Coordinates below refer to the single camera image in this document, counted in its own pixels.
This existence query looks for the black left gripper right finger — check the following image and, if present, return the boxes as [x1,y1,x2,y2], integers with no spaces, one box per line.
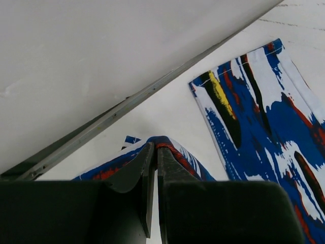
[157,147,305,243]

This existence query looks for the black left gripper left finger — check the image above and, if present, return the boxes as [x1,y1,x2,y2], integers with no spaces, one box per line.
[1,143,154,243]

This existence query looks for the blue patterned trousers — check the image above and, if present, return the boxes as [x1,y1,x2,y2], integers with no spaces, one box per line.
[76,39,324,243]

